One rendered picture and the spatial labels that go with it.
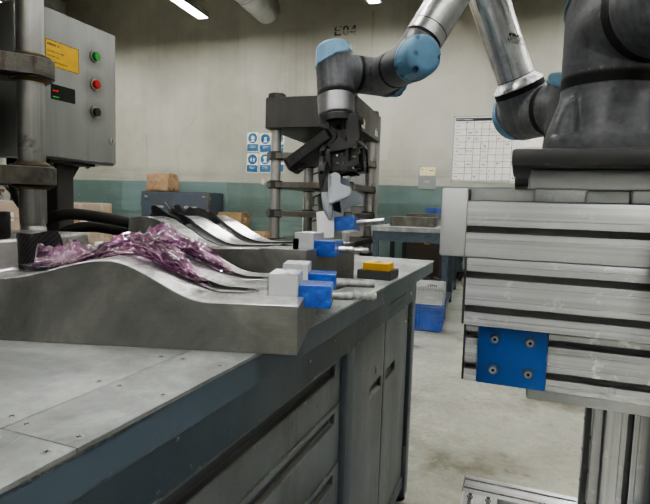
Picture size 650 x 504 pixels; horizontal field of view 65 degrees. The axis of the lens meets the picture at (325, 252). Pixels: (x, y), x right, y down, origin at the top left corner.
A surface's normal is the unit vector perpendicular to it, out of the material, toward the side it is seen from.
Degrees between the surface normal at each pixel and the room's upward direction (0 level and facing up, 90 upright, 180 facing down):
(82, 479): 90
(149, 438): 90
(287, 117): 90
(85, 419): 0
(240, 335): 90
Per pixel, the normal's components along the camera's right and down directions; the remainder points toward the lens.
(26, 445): 0.03, -1.00
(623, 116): -0.23, -0.22
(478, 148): -0.29, 0.07
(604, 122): -0.49, -0.24
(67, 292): -0.07, 0.09
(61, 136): 0.93, 0.06
